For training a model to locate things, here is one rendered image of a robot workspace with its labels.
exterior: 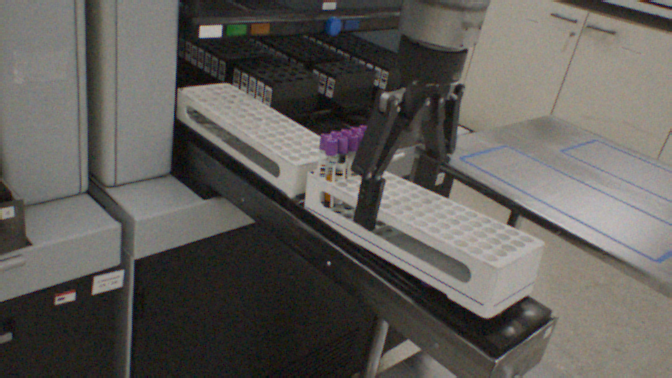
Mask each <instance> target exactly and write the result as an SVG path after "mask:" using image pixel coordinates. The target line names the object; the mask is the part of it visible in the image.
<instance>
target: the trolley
mask: <svg viewBox="0 0 672 378"><path fill-rule="evenodd" d="M446 156H448V157H450V161H449V163H448V164H446V165H445V164H444V163H442V162H441V166H440V169H439V171H441V172H443V173H444V174H446V175H448V176H450V177H451V178H453V179H455V180H458V181H460V182H461V183H463V184H465V185H467V186H468V187H470V188H472V189H474V190H475V191H477V192H479V193H481V194H483V195H484V196H486V197H488V198H490V199H491V200H493V201H495V202H498V203H499V204H501V205H503V206H505V207H507V208H508V209H510V211H511V213H510V216H509V219H508V222H507V226H510V227H512V228H514V229H516V230H519V228H520V225H521V222H522V219H523V218H524V219H526V220H529V221H531V222H532V223H534V224H536V225H538V226H539V227H541V228H543V229H545V230H546V231H548V232H550V233H553V234H555V235H556V236H558V237H560V238H562V239H563V240H565V241H567V242H569V243H570V244H572V245H575V247H577V248H579V249H580V250H582V251H584V252H586V253H587V254H589V255H592V256H594V257H595V258H597V259H599V260H601V261H602V262H604V263H606V264H609V265H611V266H612V267H614V268H616V269H618V271H619V272H621V273H623V274H626V275H627V276H629V277H631V278H633V279H635V280H636V281H639V282H641V283H643V284H644V285H646V286H648V287H650V288H651V290H654V291H656V292H658V293H660V294H661V295H663V296H666V297H668V298H669V299H671V300H672V165H670V164H668V163H665V162H663V161H661V160H657V159H655V158H653V157H651V156H648V155H646V154H643V153H640V152H638V151H636V150H633V149H631V148H629V147H626V146H623V145H621V144H619V143H616V142H614V141H612V140H608V139H606V138H604V137H602V136H599V135H597V134H595V133H591V132H589V131H587V130H584V129H582V128H580V127H578V126H575V125H573V124H570V123H567V122H565V121H563V120H560V119H558V118H556V117H554V115H553V116H551V114H549V116H544V117H539V118H535V119H531V120H526V121H521V122H517V123H512V124H508V125H504V126H500V127H495V128H490V129H486V130H481V131H477V132H473V133H469V134H464V135H460V136H457V145H456V151H454V153H453V154H452V155H449V154H447V155H446ZM388 327H389V324H388V323H387V322H386V321H384V320H383V319H382V318H380V317H378V316H377V315H376V314H374V318H373V322H372V326H371V330H370V333H369V337H368V342H367V346H366V350H365V354H364V358H363V362H362V366H361V370H360V375H359V378H458V377H456V376H454V375H453V374H452V373H450V372H449V371H448V370H447V369H445V368H444V367H443V366H441V365H440V364H439V363H437V362H436V360H435V359H434V358H432V357H431V356H430V355H428V354H427V353H426V352H423V351H422V350H419V351H417V352H416V353H414V354H412V355H410V356H408V357H407V358H405V359H403V360H401V361H399V362H398V363H396V364H394V365H392V366H390V367H389V368H387V369H385V370H383V372H382V373H380V374H378V375H376V373H377V369H378V365H379V361H380V357H381V354H382V350H383V346H384V343H385V339H386V334H387V331H388ZM561 376H564V377H566V378H570V377H568V376H567V375H565V374H564V372H562V371H560V370H559V369H557V368H556V367H555V366H553V365H552V364H550V363H549V362H548V361H545V360H544V359H541V362H540V363H539V364H537V365H536V366H535V367H534V368H532V369H531V370H530V371H529V372H527V373H526V374H525V375H524V376H522V377H523V378H559V377H561Z"/></svg>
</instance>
